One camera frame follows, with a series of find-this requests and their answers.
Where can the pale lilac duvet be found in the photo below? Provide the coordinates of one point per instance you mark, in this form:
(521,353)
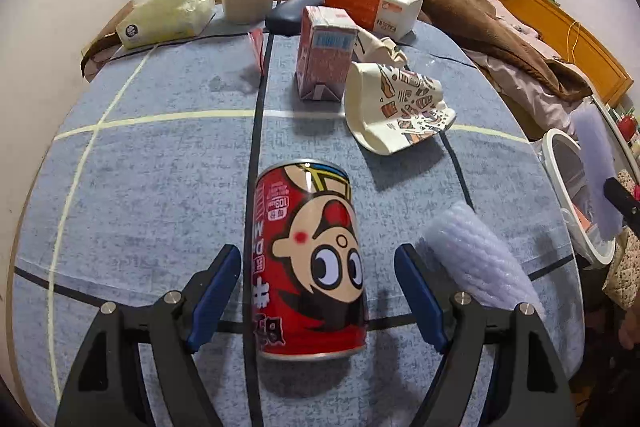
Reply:
(525,82)

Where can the wooden bed headboard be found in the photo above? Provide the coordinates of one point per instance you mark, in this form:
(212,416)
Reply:
(585,37)

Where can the blue checked tablecloth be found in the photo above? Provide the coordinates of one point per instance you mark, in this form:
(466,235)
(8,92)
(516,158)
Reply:
(150,207)

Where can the pink milk carton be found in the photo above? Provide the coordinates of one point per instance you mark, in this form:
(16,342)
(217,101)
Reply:
(322,57)

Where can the floral quilted cloth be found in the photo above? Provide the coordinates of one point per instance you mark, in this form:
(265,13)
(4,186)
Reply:
(625,267)

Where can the red plastic wrapper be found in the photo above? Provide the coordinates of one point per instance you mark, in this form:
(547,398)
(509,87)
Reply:
(257,52)

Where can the crumpled white paper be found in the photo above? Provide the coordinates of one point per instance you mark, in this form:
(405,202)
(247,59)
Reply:
(377,49)

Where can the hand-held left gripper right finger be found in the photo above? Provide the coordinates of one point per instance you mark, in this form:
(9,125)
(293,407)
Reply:
(422,302)

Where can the orange and white box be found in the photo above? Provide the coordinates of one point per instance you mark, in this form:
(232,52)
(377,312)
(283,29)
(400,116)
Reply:
(365,2)

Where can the white trash bin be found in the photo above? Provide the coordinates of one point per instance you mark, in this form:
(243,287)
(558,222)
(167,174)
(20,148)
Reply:
(560,177)

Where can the dark brown fleece blanket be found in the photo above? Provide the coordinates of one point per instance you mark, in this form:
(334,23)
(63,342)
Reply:
(475,17)

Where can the dark blue case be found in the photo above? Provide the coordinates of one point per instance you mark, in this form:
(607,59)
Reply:
(290,14)

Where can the white foam net sleeve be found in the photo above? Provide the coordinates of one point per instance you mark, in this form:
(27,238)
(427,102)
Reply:
(475,252)
(595,167)

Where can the soft tissue pack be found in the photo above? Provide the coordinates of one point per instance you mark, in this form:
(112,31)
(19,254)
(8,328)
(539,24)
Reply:
(165,12)

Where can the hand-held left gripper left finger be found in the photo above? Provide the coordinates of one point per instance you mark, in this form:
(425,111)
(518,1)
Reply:
(215,297)

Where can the red jar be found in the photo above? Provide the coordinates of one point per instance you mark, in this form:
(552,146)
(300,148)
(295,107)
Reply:
(627,127)

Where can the printed white paper cup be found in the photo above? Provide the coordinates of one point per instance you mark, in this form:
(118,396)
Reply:
(400,112)

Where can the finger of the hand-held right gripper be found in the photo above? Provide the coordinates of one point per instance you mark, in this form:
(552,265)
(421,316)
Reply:
(625,204)

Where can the red cartoon drink can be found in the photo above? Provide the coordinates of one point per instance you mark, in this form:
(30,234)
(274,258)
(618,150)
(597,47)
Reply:
(300,297)

